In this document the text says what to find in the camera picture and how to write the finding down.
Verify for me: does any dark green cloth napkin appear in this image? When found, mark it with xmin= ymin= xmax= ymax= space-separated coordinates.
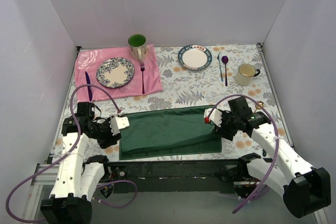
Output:
xmin=119 ymin=105 xmax=222 ymax=160

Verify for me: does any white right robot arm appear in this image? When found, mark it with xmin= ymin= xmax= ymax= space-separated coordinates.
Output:
xmin=204 ymin=94 xmax=331 ymax=218

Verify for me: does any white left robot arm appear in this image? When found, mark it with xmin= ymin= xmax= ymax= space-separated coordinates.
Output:
xmin=40 ymin=102 xmax=130 ymax=223

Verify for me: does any purple blue knife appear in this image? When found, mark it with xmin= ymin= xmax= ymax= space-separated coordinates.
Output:
xmin=85 ymin=71 xmax=93 ymax=102

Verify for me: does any floral patterned tablecloth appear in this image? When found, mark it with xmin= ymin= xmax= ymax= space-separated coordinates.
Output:
xmin=52 ymin=44 xmax=293 ymax=162

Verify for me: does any blue floral patterned plate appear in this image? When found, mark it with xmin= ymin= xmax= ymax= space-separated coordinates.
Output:
xmin=96 ymin=57 xmax=135 ymax=89

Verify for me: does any purple metallic spoon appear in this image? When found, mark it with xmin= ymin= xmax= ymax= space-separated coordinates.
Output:
xmin=222 ymin=56 xmax=228 ymax=87

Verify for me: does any blue metallic teaspoon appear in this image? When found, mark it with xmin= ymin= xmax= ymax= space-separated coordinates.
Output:
xmin=217 ymin=52 xmax=223 ymax=82

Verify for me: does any pink cloth placemat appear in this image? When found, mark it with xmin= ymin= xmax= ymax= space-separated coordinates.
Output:
xmin=75 ymin=45 xmax=163 ymax=99

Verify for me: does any white plate blue lettered rim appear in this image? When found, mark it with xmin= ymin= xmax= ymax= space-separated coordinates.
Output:
xmin=177 ymin=45 xmax=212 ymax=71

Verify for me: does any purple metallic fork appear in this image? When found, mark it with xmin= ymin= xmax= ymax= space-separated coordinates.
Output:
xmin=140 ymin=61 xmax=145 ymax=94

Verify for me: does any green interior ceramic mug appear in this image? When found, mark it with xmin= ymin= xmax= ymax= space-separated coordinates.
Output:
xmin=128 ymin=34 xmax=149 ymax=62

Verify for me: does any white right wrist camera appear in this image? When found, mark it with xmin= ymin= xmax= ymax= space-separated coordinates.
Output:
xmin=204 ymin=108 xmax=222 ymax=127

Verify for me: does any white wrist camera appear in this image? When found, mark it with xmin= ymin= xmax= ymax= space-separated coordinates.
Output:
xmin=110 ymin=115 xmax=130 ymax=135
xmin=204 ymin=108 xmax=222 ymax=127

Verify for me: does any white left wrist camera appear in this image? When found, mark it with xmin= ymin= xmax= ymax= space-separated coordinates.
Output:
xmin=110 ymin=115 xmax=130 ymax=135

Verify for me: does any gold spoon teal handle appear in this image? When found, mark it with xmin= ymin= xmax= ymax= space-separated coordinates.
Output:
xmin=255 ymin=101 xmax=265 ymax=110

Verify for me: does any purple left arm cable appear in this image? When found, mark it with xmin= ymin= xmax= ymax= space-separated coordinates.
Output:
xmin=5 ymin=84 xmax=124 ymax=222

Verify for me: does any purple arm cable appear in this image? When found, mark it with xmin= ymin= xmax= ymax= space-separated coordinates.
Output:
xmin=207 ymin=94 xmax=281 ymax=214
xmin=5 ymin=84 xmax=124 ymax=222

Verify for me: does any gold fork teal handle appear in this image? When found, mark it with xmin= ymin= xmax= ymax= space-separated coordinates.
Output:
xmin=262 ymin=149 xmax=267 ymax=157

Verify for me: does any cream enamel mug black handle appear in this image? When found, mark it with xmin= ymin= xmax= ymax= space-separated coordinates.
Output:
xmin=235 ymin=63 xmax=260 ymax=86

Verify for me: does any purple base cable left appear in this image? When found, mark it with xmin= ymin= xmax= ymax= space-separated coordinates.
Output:
xmin=90 ymin=179 xmax=138 ymax=207

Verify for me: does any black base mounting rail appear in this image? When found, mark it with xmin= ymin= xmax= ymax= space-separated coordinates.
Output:
xmin=105 ymin=159 xmax=260 ymax=197

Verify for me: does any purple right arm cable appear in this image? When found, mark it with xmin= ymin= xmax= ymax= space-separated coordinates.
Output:
xmin=207 ymin=94 xmax=281 ymax=214

